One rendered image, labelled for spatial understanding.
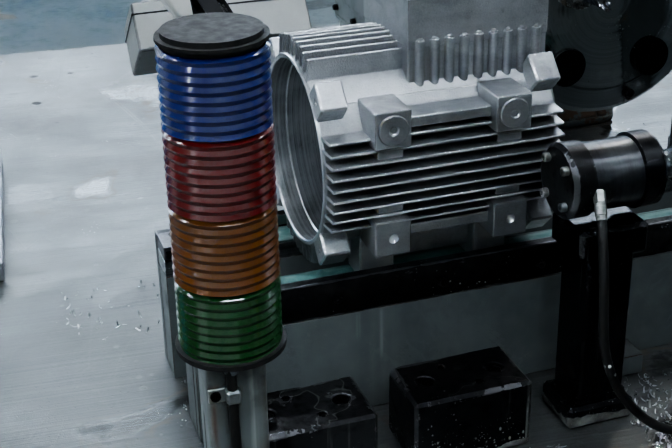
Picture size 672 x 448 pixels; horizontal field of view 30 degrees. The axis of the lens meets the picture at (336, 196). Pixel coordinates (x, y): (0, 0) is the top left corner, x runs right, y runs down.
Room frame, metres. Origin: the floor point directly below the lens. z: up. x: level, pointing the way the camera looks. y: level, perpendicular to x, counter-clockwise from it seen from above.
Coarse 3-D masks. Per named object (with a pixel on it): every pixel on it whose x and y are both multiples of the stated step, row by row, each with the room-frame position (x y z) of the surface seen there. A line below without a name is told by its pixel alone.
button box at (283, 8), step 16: (144, 0) 1.15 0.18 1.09; (240, 0) 1.17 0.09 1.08; (256, 0) 1.18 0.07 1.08; (272, 0) 1.18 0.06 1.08; (288, 0) 1.18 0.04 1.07; (304, 0) 1.19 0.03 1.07; (128, 16) 1.16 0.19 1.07; (144, 16) 1.14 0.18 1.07; (160, 16) 1.14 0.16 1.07; (256, 16) 1.17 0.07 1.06; (272, 16) 1.17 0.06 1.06; (288, 16) 1.17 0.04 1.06; (304, 16) 1.18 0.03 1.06; (128, 32) 1.17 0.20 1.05; (144, 32) 1.13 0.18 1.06; (272, 32) 1.16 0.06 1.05; (128, 48) 1.18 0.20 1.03; (144, 48) 1.12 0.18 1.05; (144, 64) 1.15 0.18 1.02
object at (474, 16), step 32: (384, 0) 0.97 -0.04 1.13; (416, 0) 0.93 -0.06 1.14; (448, 0) 0.94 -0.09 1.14; (480, 0) 0.94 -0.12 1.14; (512, 0) 0.95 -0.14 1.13; (544, 0) 0.96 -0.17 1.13; (416, 32) 0.93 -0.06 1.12; (448, 32) 0.94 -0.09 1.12; (480, 32) 0.94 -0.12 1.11; (512, 32) 0.95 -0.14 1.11; (544, 32) 0.96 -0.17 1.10; (416, 64) 0.93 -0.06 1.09; (448, 64) 0.93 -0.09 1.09; (480, 64) 0.94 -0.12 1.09; (512, 64) 0.95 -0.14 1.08
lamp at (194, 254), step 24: (168, 216) 0.62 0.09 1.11; (264, 216) 0.60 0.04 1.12; (192, 240) 0.60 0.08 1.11; (216, 240) 0.59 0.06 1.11; (240, 240) 0.60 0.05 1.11; (264, 240) 0.60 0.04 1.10; (192, 264) 0.60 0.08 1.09; (216, 264) 0.59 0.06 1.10; (240, 264) 0.60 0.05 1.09; (264, 264) 0.60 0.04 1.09; (192, 288) 0.60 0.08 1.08; (216, 288) 0.59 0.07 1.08; (240, 288) 0.59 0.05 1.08
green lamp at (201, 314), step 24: (264, 288) 0.60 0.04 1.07; (192, 312) 0.60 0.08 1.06; (216, 312) 0.59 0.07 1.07; (240, 312) 0.59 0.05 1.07; (264, 312) 0.60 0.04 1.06; (192, 336) 0.60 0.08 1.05; (216, 336) 0.59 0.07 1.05; (240, 336) 0.59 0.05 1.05; (264, 336) 0.60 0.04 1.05; (216, 360) 0.59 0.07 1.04; (240, 360) 0.59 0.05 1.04
